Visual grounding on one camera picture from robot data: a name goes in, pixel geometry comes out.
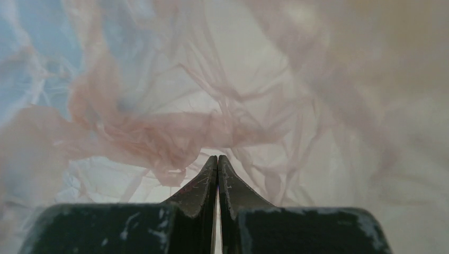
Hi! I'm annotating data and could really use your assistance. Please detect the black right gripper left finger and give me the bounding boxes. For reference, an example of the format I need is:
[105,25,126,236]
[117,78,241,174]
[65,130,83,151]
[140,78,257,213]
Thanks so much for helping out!
[20,156,218,253]

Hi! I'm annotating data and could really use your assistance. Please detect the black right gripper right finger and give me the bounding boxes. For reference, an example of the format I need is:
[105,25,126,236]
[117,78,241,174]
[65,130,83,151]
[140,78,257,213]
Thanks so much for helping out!
[218,156,392,253]

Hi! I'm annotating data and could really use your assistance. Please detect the pink plastic trash bag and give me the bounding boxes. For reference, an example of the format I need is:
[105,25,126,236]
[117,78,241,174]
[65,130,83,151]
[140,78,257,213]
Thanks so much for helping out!
[1,1,448,253]

